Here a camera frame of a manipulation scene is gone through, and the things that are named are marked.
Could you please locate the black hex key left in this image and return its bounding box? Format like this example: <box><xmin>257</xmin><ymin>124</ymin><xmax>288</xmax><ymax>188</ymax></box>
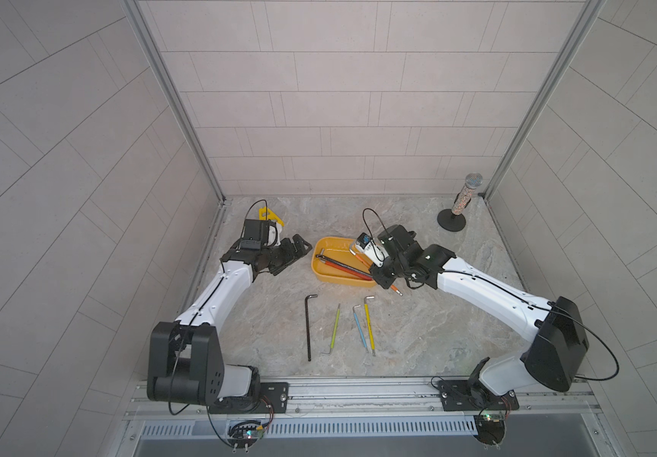
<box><xmin>304</xmin><ymin>293</ymin><xmax>318</xmax><ymax>362</ymax></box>

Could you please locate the left circuit board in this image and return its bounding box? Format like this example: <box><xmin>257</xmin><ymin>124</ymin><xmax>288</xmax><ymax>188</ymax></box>
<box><xmin>227</xmin><ymin>420</ymin><xmax>267</xmax><ymax>452</ymax></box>

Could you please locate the right circuit board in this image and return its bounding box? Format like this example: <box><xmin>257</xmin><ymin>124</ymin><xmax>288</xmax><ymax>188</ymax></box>
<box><xmin>473</xmin><ymin>414</ymin><xmax>506</xmax><ymax>447</ymax></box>

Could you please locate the red hex key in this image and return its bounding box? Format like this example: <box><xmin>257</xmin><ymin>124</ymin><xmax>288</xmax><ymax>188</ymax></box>
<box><xmin>320</xmin><ymin>258</ymin><xmax>372</xmax><ymax>281</ymax></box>

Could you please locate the orange hex key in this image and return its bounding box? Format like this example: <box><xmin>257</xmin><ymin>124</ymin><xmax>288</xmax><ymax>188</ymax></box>
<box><xmin>349</xmin><ymin>243</ymin><xmax>403</xmax><ymax>296</ymax></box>

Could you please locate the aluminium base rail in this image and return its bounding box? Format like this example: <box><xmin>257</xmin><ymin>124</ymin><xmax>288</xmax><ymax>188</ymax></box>
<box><xmin>122</xmin><ymin>374</ymin><xmax>601</xmax><ymax>423</ymax></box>

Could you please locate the yellow triangular plastic stand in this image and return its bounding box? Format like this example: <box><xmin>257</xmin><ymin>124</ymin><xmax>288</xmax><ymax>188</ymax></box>
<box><xmin>258</xmin><ymin>206</ymin><xmax>285</xmax><ymax>230</ymax></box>

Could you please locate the yellow plastic storage box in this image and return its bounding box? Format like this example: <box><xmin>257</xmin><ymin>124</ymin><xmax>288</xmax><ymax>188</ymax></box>
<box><xmin>311</xmin><ymin>236</ymin><xmax>376</xmax><ymax>288</ymax></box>

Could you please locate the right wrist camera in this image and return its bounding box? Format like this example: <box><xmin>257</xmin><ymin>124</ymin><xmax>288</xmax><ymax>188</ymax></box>
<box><xmin>355</xmin><ymin>232</ymin><xmax>388</xmax><ymax>267</ymax></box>

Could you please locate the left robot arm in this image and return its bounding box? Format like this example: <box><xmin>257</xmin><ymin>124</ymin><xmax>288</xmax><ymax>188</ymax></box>
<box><xmin>147</xmin><ymin>234</ymin><xmax>313</xmax><ymax>411</ymax></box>

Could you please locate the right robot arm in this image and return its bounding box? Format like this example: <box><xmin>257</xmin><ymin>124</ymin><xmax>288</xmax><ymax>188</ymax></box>
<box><xmin>357</xmin><ymin>225</ymin><xmax>594</xmax><ymax>412</ymax></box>

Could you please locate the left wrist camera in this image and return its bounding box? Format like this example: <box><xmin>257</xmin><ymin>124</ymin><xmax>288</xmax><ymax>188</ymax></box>
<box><xmin>238</xmin><ymin>219</ymin><xmax>283</xmax><ymax>251</ymax></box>

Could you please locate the circuit board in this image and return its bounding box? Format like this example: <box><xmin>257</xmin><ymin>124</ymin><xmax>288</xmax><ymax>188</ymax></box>
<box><xmin>473</xmin><ymin>414</ymin><xmax>506</xmax><ymax>447</ymax></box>
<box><xmin>227</xmin><ymin>420</ymin><xmax>267</xmax><ymax>452</ymax></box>

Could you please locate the green hex key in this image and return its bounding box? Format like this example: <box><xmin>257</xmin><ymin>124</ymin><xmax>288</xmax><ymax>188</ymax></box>
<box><xmin>322</xmin><ymin>304</ymin><xmax>341</xmax><ymax>355</ymax></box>

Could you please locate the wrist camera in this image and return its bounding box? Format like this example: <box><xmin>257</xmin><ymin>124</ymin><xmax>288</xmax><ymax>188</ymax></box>
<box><xmin>238</xmin><ymin>219</ymin><xmax>283</xmax><ymax>251</ymax></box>
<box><xmin>355</xmin><ymin>232</ymin><xmax>388</xmax><ymax>267</ymax></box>

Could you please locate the blue hex key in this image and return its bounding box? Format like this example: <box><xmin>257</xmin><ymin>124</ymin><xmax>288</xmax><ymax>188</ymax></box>
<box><xmin>353</xmin><ymin>305</ymin><xmax>370</xmax><ymax>353</ymax></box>

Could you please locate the long black hex key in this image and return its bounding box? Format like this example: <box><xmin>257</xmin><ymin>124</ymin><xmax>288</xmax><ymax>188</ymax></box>
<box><xmin>316</xmin><ymin>254</ymin><xmax>372</xmax><ymax>281</ymax></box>

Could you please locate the yellow hex key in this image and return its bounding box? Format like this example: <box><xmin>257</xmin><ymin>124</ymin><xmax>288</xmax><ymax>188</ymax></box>
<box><xmin>364</xmin><ymin>295</ymin><xmax>376</xmax><ymax>356</ymax></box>

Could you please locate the glitter microphone on stand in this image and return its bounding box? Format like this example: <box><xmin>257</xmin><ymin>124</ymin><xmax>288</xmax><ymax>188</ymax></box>
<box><xmin>437</xmin><ymin>173</ymin><xmax>483</xmax><ymax>232</ymax></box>

